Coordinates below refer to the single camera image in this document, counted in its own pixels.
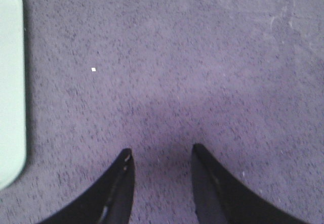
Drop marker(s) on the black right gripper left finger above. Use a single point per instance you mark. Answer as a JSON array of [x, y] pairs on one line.
[[108, 200]]

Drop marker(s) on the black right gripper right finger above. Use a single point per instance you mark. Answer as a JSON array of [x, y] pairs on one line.
[[221, 198]]

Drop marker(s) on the light green plastic tray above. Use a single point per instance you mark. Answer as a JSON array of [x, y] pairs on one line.
[[13, 94]]

